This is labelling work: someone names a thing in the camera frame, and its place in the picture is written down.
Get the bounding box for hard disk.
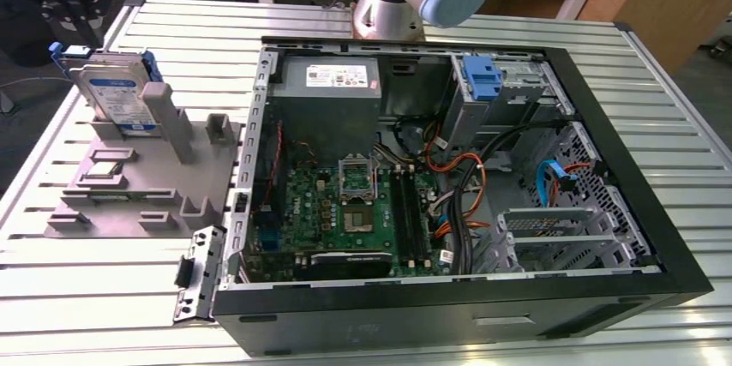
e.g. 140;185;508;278
48;41;167;139

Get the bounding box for metal disk bay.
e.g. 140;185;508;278
488;206;640;275

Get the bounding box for black office chair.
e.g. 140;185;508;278
0;0;68;68

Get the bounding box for CPU with silver top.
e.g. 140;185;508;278
84;161;125;179

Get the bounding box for green RAM stick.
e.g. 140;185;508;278
84;192;151;204

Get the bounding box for grey parts rack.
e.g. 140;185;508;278
44;81;243;241

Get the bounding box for grey power supply unit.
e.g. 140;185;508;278
267;55;383;162

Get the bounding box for metal socket cover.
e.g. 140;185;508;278
339;154;380;205

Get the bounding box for green motherboard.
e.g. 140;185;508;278
243;159;459;284

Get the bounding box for CPU socket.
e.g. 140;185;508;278
341;205;383;237

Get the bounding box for blue drive latch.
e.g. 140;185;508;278
463;56;503;102

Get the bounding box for grey optical drive cage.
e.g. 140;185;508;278
443;53;575;153

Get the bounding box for black RAM slot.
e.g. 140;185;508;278
391;164;415;267
407;163;433;267

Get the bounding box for black graphics card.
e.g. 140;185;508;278
293;249;395;281

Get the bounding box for black open PC case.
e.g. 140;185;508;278
211;34;716;358

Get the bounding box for brown wooden cabinet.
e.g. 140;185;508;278
576;0;732;80

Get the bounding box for black chair wheel base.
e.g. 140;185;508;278
700;9;732;59

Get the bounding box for thin red fan wire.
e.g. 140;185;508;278
272;119;285;189

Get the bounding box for grey metal card bracket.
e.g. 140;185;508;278
172;224;229;325

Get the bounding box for orange wire bundle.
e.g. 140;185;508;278
425;152;491;241

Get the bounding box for black cable bundle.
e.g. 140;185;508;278
443;120;567;276

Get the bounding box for blue wire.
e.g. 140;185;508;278
535;159;575;208

